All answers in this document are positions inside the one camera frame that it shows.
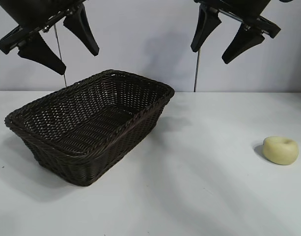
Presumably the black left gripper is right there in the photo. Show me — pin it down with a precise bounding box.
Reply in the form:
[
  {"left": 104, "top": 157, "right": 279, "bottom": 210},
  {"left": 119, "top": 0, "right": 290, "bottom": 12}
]
[{"left": 0, "top": 0, "right": 100, "bottom": 76}]

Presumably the dark brown woven basket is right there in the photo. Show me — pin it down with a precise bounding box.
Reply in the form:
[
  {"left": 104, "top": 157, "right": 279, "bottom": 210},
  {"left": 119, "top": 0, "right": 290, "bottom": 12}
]
[{"left": 4, "top": 69, "right": 175, "bottom": 188}]

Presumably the pale yellow egg yolk pastry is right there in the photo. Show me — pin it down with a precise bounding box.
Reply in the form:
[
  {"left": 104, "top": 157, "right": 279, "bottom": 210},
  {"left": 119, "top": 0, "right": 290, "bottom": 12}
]
[{"left": 263, "top": 136, "right": 300, "bottom": 165}]

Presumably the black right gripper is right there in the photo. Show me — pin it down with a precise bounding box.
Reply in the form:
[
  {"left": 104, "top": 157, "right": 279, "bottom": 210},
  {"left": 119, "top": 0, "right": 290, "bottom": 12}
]
[{"left": 191, "top": 0, "right": 282, "bottom": 65}]

